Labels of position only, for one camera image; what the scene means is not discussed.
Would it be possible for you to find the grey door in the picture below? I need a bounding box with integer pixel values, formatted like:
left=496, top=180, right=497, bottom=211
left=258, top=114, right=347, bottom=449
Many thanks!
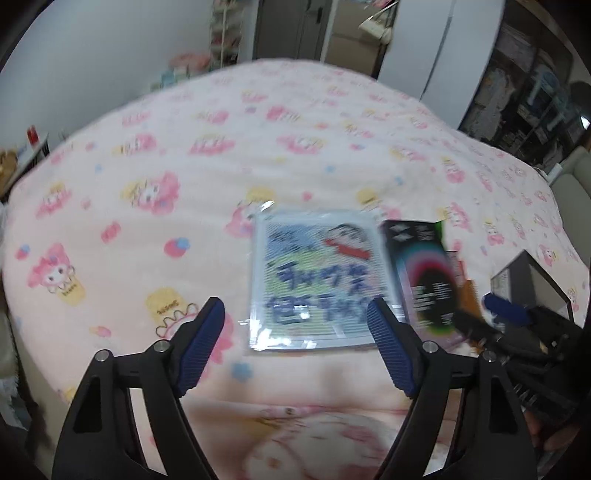
left=252, top=0, right=342, bottom=63

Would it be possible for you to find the pink printed blanket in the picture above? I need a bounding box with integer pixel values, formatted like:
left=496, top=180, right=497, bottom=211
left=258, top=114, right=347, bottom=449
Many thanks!
left=0, top=58, right=591, bottom=480

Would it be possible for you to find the dark shelf of clothes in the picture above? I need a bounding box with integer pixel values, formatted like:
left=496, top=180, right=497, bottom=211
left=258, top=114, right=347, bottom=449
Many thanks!
left=457, top=0, right=591, bottom=171

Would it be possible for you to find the cream bag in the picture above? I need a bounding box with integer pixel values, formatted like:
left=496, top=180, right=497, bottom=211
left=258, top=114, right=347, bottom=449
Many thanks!
left=360, top=11, right=393, bottom=44

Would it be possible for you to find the wooden comb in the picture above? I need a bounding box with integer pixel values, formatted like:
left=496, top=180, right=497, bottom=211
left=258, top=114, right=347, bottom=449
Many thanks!
left=445, top=249, right=485, bottom=342

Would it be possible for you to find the shelf with toys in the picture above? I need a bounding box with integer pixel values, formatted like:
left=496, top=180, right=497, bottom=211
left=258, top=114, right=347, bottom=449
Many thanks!
left=208, top=0, right=245, bottom=70

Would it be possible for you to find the person's right hand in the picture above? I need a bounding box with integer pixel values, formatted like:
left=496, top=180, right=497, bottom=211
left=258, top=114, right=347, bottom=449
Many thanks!
left=526, top=408, right=570, bottom=455

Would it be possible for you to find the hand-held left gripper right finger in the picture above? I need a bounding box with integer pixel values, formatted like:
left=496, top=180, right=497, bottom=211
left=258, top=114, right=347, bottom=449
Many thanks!
left=367, top=296, right=539, bottom=480

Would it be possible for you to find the black rainbow ring packet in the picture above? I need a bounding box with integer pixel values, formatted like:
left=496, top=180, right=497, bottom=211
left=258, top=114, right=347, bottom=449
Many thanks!
left=381, top=220, right=467, bottom=344

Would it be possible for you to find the pile of pink toys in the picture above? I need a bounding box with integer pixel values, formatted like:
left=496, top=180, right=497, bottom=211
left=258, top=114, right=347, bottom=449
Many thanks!
left=150, top=51, right=213, bottom=90

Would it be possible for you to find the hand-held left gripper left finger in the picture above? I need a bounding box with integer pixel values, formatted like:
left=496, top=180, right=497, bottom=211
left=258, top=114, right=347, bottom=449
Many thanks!
left=51, top=296, right=227, bottom=480

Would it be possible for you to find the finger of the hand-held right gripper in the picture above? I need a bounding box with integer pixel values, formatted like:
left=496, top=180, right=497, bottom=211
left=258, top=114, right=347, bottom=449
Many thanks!
left=482, top=293, right=532, bottom=328
left=452, top=309, right=506, bottom=354

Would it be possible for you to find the white wardrobe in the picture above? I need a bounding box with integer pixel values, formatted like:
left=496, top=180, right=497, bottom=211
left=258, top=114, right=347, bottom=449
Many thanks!
left=376, top=0, right=506, bottom=130

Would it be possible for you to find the black box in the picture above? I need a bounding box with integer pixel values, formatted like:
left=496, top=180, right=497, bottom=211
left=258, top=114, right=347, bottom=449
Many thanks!
left=489, top=249, right=575, bottom=324

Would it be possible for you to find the square cartoon packet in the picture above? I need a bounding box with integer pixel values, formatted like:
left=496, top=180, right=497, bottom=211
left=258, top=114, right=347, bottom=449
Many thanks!
left=245, top=200, right=407, bottom=354

